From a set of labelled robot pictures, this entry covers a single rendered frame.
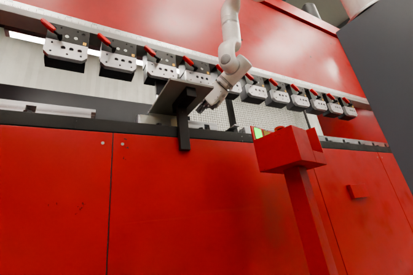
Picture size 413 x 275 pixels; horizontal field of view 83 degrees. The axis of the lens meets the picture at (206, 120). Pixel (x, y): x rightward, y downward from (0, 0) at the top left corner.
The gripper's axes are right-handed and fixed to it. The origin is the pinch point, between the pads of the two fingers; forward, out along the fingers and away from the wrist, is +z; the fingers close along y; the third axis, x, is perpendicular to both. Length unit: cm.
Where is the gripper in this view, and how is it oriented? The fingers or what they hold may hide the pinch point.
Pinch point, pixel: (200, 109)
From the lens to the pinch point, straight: 112.4
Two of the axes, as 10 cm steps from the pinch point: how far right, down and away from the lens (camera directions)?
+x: -5.1, -3.0, -8.0
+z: -6.8, 7.2, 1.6
